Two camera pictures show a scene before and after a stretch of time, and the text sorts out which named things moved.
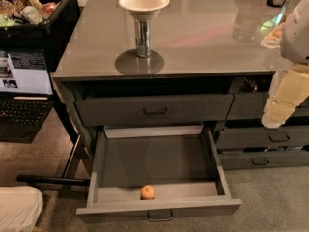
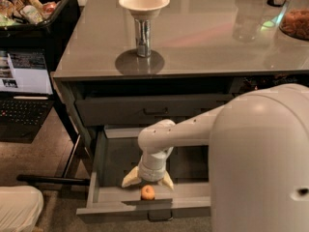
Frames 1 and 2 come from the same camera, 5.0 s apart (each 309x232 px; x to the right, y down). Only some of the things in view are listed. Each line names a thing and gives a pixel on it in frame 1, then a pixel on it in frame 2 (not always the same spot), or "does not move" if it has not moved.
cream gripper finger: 276,113 to 131,178
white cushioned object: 20,206 does not move
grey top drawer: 153,109 does not move
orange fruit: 148,192 does not move
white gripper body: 296,38 to 154,172
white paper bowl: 144,6 does not move
